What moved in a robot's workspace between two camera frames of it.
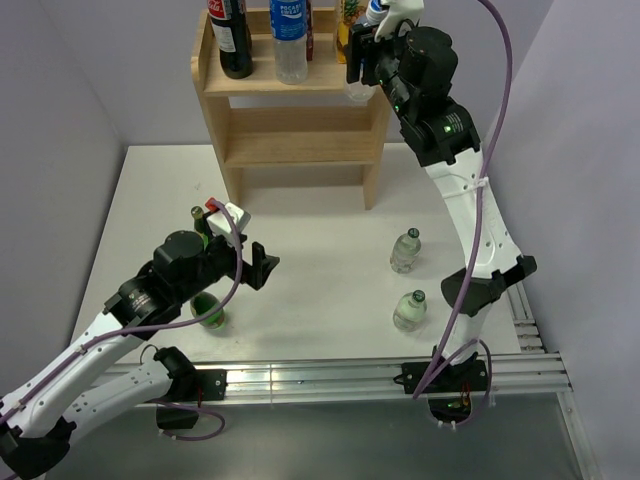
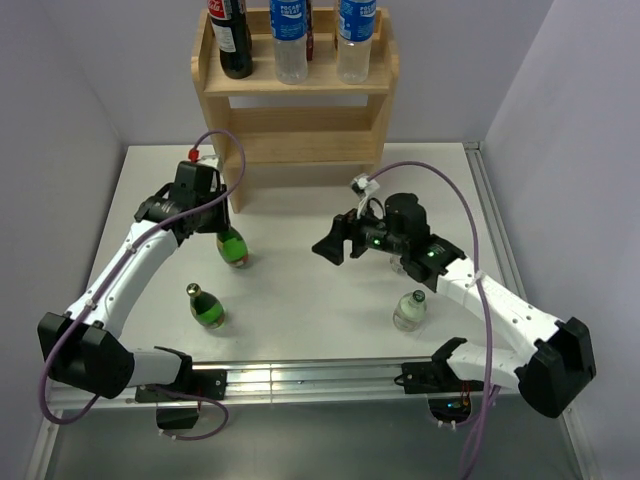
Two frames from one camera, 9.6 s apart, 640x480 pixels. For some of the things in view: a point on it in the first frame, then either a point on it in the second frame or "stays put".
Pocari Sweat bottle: [288, 24] stays put
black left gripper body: [219, 259] -> [215, 220]
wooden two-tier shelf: [261, 122] stays put
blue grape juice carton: [309, 32] stays put
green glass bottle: [203, 302] stays put
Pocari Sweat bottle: [376, 14] -> [357, 22]
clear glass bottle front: [410, 311] stays put
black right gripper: [362, 38] -> [347, 226]
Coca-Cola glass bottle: [230, 24] stays put
